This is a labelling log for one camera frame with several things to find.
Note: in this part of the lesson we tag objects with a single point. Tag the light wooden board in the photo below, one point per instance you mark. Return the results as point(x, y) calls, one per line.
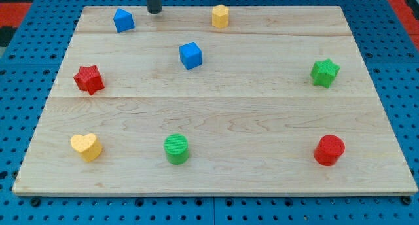
point(251, 114)

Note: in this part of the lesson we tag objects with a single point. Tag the red star block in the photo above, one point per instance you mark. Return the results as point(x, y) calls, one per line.
point(89, 79)

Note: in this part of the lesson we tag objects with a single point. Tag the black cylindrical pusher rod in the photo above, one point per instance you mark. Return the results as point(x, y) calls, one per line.
point(154, 6)

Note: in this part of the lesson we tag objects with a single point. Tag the yellow heart block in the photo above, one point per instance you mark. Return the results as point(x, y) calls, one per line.
point(87, 146)

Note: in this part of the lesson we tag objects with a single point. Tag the blue cube block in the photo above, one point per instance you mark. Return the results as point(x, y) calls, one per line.
point(190, 55)

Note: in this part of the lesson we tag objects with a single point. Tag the yellow hexagon block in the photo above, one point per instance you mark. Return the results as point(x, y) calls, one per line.
point(219, 16)

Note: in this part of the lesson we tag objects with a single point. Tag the red cylinder block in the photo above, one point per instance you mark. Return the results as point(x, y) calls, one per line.
point(329, 149)

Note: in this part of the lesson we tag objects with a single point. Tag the green cylinder block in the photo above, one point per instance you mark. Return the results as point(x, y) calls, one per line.
point(176, 148)

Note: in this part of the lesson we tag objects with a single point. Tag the green star block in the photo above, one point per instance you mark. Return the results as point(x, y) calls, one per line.
point(324, 73)

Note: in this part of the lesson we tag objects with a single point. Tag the blue triangle block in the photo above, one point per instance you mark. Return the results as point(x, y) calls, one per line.
point(123, 20)

